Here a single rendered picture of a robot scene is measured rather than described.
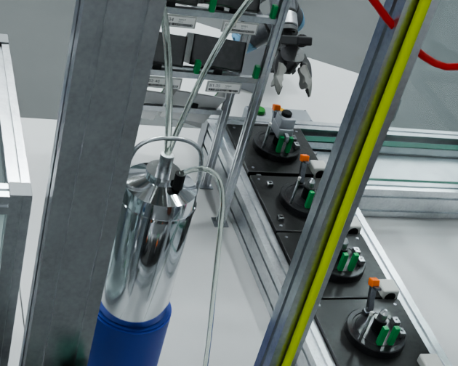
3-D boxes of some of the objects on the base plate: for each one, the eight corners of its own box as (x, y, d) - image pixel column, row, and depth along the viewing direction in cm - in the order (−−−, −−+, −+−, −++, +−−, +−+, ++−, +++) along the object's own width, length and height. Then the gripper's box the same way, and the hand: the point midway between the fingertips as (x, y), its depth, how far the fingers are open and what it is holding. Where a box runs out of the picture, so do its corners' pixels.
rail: (196, 141, 276) (204, 112, 270) (447, 156, 307) (459, 128, 301) (201, 152, 272) (209, 121, 266) (454, 165, 303) (467, 138, 297)
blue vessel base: (65, 372, 190) (84, 274, 175) (138, 369, 195) (163, 275, 181) (75, 431, 178) (97, 333, 163) (152, 427, 183) (179, 332, 169)
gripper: (301, 40, 266) (308, 106, 260) (254, 35, 261) (260, 102, 255) (313, 26, 259) (321, 94, 252) (265, 21, 253) (272, 90, 247)
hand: (294, 91), depth 251 cm, fingers open, 8 cm apart
